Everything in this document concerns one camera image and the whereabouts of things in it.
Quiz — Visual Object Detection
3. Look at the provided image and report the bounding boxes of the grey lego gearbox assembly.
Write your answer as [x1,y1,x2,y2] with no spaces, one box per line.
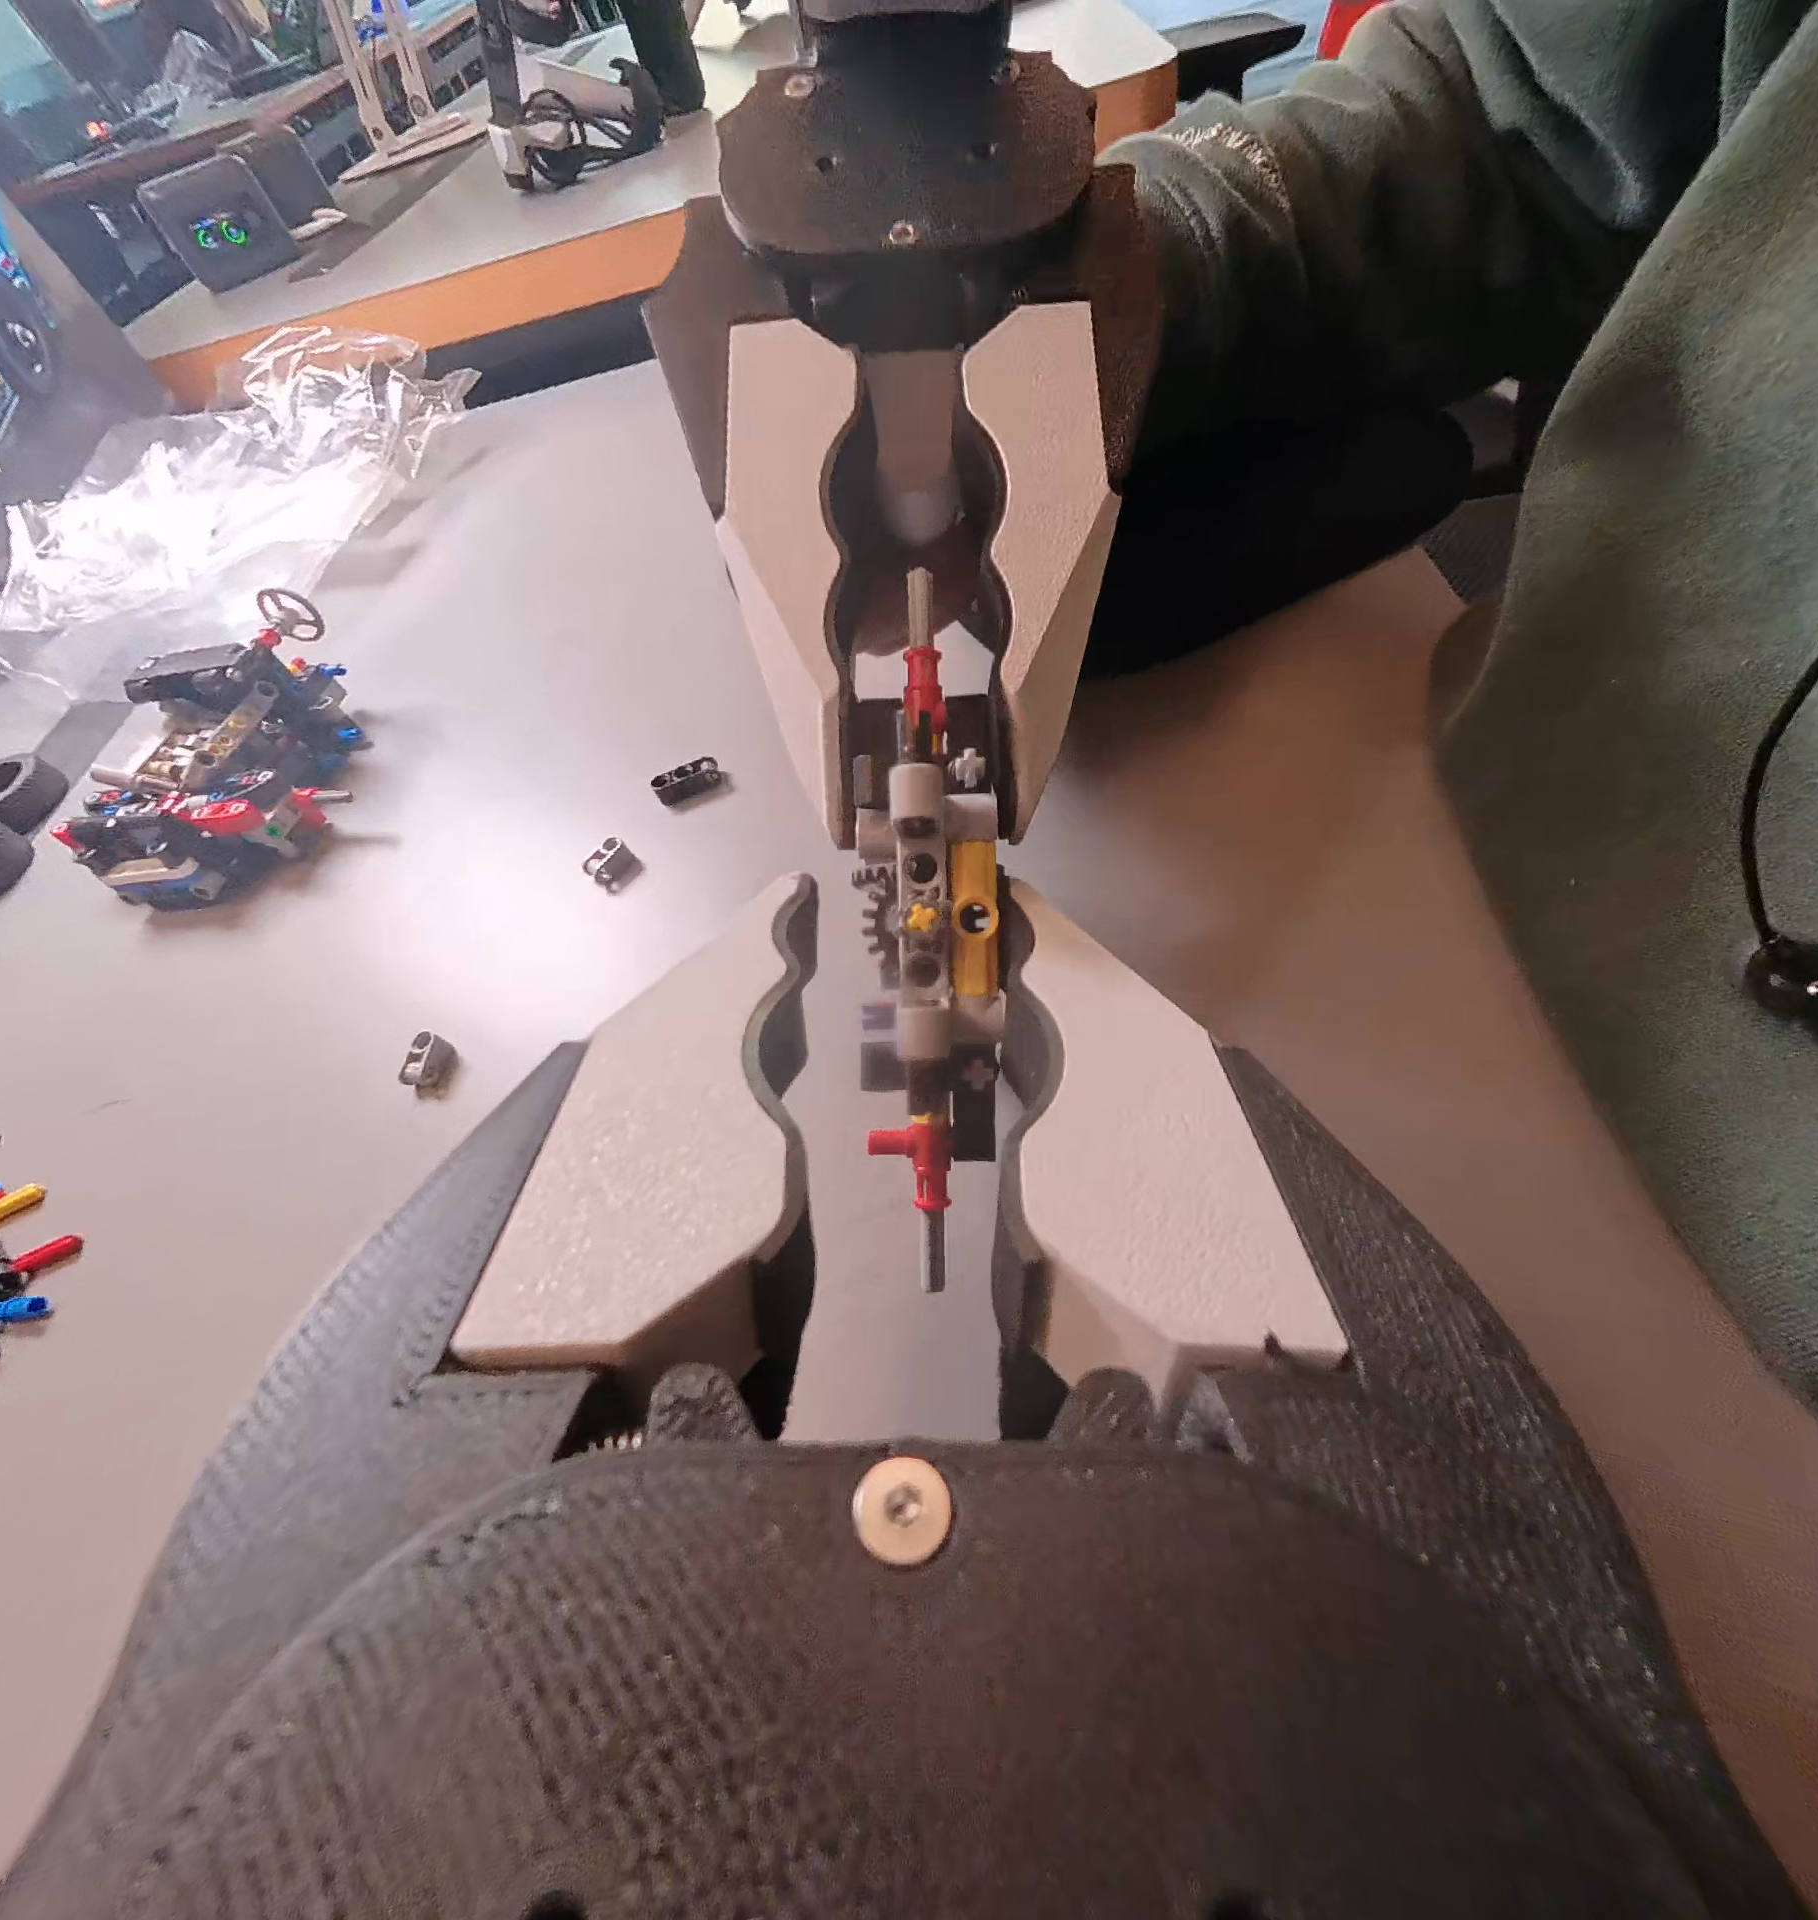
[846,567,1021,1293]

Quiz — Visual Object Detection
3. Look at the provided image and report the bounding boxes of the lego car chassis assembly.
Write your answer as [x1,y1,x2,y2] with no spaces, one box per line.
[50,588,371,908]

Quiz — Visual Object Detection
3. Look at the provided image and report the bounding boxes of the black and white headset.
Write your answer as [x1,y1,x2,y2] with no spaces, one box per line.
[477,0,709,197]

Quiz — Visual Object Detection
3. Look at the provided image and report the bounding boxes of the black device green lights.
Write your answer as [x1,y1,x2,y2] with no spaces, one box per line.
[137,150,341,293]

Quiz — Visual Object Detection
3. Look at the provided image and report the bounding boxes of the orange edged background table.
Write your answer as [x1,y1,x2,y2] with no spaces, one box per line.
[9,0,1181,410]

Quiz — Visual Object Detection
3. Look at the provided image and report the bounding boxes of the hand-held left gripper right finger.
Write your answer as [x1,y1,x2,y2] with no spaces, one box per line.
[997,878,1353,1389]

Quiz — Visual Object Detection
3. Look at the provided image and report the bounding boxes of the person's green hoodie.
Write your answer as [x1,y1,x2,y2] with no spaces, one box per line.
[1426,0,1818,1463]

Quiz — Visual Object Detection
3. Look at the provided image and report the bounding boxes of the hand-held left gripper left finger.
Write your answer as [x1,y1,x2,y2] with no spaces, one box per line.
[449,870,821,1374]

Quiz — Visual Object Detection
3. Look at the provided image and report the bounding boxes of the clear plastic bag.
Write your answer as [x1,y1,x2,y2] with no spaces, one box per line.
[0,323,485,713]

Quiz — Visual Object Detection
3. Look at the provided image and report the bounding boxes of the pile of coloured lego pins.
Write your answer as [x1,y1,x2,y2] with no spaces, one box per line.
[0,1124,86,1478]

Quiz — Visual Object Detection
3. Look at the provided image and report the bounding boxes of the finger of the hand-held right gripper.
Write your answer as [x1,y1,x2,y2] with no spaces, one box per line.
[957,298,1125,839]
[715,318,888,855]

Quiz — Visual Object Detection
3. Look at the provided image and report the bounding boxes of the person's right forearm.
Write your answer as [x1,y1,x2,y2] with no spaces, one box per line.
[1102,0,1775,496]

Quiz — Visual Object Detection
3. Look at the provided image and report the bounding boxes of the white wooden stand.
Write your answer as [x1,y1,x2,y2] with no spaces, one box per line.
[316,0,494,184]

